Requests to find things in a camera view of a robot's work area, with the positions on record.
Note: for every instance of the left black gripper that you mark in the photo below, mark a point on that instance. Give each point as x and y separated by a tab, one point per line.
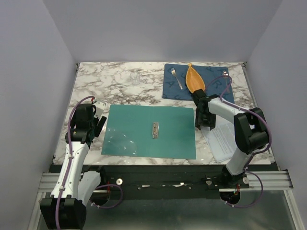
100	125

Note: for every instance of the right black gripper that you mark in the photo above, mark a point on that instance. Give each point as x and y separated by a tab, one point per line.
210	123

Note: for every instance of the white printed paper files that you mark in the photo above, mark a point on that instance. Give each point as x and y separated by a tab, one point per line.
221	141

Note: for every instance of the silver folder clip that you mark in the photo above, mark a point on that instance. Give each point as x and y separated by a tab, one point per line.
155	130

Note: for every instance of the teal green folder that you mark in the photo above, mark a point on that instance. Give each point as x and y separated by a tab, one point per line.
129	132

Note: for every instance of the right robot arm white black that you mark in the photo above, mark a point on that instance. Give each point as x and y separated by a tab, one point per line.
252	135

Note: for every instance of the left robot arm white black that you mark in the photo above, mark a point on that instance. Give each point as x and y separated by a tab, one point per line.
65	209

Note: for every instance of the orange leaf-shaped dish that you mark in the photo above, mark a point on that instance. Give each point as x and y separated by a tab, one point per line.
194	81

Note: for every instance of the blue placemat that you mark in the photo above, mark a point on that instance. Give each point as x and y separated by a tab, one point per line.
174	84

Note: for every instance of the silver spoon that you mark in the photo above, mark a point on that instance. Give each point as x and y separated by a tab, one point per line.
226	76

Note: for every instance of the clear drinking glass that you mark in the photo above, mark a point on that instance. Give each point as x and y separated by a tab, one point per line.
135	78

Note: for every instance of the silver fork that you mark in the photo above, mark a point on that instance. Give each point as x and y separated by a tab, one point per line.
173	72

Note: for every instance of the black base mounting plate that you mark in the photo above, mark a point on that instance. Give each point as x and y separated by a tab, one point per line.
136	182

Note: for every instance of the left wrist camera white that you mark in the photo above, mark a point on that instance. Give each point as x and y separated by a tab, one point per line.
100	107

